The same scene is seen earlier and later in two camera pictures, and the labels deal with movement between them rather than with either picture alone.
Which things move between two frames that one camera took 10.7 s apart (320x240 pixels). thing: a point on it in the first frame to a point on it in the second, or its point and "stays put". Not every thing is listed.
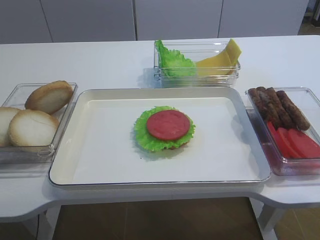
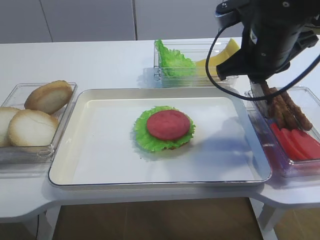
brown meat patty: [261, 98] to [274, 106]
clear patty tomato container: [288, 121] stays put
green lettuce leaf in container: [173, 63] stays put
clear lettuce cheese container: [194, 64] stays put
